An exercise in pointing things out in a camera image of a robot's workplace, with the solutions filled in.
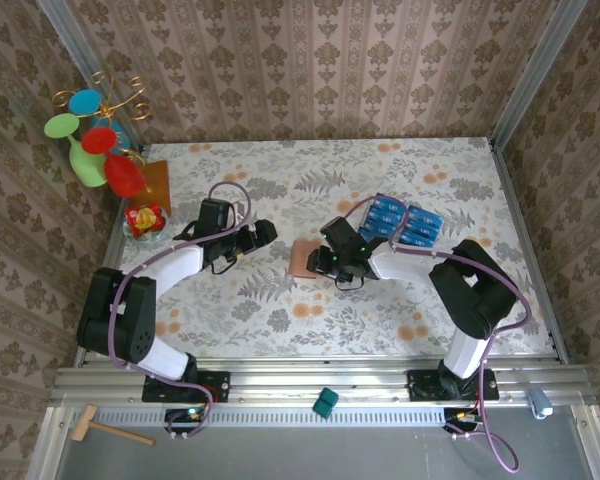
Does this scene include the pink leather card holder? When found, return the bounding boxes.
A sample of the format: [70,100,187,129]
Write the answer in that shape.
[288,238,331,280]

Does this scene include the floral patterned table cover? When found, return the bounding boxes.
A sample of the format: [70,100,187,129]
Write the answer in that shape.
[117,136,557,359]

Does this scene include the clear glass bowl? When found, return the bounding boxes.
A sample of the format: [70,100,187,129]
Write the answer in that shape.
[122,205,171,243]

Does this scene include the red yellow snack packet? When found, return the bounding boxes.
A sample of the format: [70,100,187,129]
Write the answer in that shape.
[124,203,163,237]

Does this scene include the brown wooden rack base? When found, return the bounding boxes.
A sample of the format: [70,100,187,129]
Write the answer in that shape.
[138,160,173,218]

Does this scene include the red plastic wine glass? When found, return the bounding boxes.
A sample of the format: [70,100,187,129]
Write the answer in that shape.
[81,126,146,198]

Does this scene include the small dark green box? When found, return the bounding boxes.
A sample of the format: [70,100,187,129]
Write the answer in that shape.
[312,386,340,419]

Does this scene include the green plastic wine glass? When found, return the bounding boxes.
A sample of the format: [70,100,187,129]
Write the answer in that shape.
[43,113,108,189]

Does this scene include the grey metal sheet panel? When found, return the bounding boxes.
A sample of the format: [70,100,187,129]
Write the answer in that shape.
[54,424,594,480]

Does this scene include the blue plastic wine glass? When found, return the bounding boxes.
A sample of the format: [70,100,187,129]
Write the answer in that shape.
[68,89,131,151]

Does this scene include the small wooden mallet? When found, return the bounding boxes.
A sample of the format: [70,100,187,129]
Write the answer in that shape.
[70,404,157,447]

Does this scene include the grey white clamp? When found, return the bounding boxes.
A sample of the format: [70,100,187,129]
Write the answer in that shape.
[526,388,555,420]

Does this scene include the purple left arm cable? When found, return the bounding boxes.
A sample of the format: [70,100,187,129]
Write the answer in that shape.
[107,180,254,441]

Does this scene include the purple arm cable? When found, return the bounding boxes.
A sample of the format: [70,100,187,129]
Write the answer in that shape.
[107,180,254,441]
[344,195,534,475]

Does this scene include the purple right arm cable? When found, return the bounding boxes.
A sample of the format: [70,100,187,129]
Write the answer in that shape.
[344,195,534,475]

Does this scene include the aluminium table side rail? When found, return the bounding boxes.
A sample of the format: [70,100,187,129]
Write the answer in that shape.
[73,144,146,369]
[487,138,572,365]

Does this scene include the wide aluminium frame rail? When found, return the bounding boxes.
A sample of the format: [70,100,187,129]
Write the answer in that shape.
[49,363,595,409]

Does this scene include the grey slotted cable duct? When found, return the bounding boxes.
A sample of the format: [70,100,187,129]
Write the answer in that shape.
[72,405,481,429]

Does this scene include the gold wire glass rack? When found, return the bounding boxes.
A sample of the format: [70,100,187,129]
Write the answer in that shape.
[51,69,154,195]

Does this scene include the aluminium corner post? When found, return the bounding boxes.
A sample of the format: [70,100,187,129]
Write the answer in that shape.
[488,0,590,150]
[33,0,145,152]

